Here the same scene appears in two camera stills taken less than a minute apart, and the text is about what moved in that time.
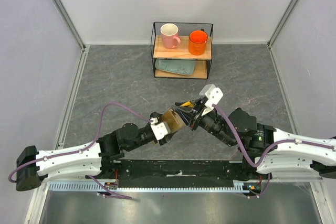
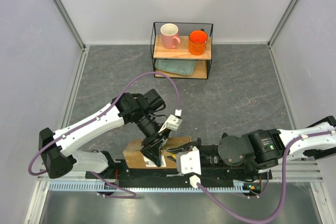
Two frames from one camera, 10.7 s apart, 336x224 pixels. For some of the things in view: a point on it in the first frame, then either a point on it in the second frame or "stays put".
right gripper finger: x=186 y=115 -> x=187 y=148
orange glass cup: x=197 y=42 stays put
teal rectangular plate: x=182 y=67 stays put
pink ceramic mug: x=168 y=32 stays put
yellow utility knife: x=187 y=104 -> x=174 y=155
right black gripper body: x=198 y=110 -> x=212 y=157
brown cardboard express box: x=170 y=117 -> x=134 y=157
